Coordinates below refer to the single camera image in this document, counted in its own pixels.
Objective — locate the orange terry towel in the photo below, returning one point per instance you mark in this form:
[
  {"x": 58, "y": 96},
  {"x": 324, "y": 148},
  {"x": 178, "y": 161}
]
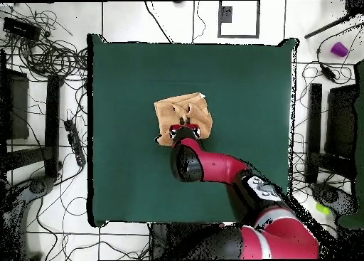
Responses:
[{"x": 166, "y": 113}]

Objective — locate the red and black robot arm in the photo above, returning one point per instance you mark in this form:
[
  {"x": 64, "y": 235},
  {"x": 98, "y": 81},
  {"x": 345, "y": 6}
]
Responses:
[{"x": 219, "y": 167}]

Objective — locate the dark green table cloth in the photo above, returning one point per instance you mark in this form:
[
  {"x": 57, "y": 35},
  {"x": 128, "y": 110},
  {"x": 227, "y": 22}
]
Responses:
[{"x": 128, "y": 172}]

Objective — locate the black power strip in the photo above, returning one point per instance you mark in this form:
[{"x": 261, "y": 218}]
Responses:
[{"x": 74, "y": 143}]

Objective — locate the black upright bar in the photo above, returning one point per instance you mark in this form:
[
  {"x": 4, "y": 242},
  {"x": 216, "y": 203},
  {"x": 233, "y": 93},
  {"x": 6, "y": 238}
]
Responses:
[
  {"x": 53, "y": 124},
  {"x": 314, "y": 130}
]

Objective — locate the black power adapter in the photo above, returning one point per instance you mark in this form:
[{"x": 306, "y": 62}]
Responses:
[{"x": 328, "y": 72}]

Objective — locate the black tripod base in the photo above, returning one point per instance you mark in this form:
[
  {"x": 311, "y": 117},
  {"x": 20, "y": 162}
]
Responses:
[
  {"x": 37, "y": 186},
  {"x": 330, "y": 194}
]

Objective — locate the black floor panel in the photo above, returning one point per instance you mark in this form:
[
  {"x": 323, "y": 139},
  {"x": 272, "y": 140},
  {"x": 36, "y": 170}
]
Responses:
[
  {"x": 17, "y": 107},
  {"x": 341, "y": 121}
]

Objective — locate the small green object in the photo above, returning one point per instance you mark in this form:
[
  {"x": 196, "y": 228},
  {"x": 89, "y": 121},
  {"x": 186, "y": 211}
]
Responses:
[{"x": 322, "y": 208}]

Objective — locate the purple cup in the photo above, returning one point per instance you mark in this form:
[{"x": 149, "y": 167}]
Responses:
[{"x": 339, "y": 49}]

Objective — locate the black rod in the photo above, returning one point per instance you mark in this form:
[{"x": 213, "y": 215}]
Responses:
[{"x": 327, "y": 26}]

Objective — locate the black box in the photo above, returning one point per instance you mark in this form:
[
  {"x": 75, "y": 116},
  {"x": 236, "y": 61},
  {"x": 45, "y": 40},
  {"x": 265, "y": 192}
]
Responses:
[{"x": 21, "y": 29}]

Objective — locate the grey floor frame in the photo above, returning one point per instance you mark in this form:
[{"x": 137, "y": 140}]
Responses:
[{"x": 239, "y": 36}]

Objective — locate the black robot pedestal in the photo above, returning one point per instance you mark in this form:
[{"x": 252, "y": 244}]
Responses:
[{"x": 176, "y": 241}]

